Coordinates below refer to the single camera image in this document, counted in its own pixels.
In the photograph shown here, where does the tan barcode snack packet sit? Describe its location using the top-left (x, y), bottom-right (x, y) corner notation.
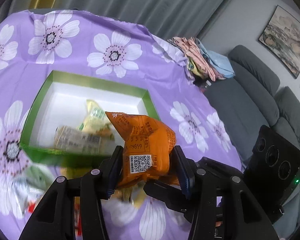
top-left (54, 126), bottom-right (101, 155)

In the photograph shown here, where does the orange snack bag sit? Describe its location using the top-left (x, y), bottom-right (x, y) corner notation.
top-left (106, 112), bottom-right (176, 189)

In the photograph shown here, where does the yellow striped snack packet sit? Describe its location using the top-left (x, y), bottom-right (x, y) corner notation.
top-left (115, 181), bottom-right (147, 209)

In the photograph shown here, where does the red beige snack packet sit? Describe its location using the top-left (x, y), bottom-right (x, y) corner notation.
top-left (23, 196), bottom-right (82, 239)

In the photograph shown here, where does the silver white snack bag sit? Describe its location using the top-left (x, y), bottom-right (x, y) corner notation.
top-left (11, 164), bottom-right (55, 219)

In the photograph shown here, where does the pale yellow green snack packet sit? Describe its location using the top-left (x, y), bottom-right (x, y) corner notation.
top-left (78, 99), bottom-right (115, 145)

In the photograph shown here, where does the grey sofa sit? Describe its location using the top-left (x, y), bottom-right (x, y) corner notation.
top-left (202, 44), bottom-right (300, 238)

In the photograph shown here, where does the green cardboard box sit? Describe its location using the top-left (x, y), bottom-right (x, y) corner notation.
top-left (20, 70), bottom-right (160, 167)

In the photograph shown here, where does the stack of folded cloths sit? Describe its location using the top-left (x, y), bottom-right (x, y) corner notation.
top-left (168, 37), bottom-right (235, 82)

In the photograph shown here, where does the purple floral tablecloth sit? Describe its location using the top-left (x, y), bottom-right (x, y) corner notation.
top-left (0, 10), bottom-right (242, 239)

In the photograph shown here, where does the framed landscape painting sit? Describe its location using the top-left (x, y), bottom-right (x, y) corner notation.
top-left (258, 5), bottom-right (300, 79)

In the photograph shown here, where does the grey curtain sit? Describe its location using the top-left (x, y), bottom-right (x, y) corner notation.
top-left (0, 0), bottom-right (231, 39)

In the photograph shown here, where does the black camera module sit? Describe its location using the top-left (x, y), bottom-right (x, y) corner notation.
top-left (243, 125), bottom-right (300, 205)

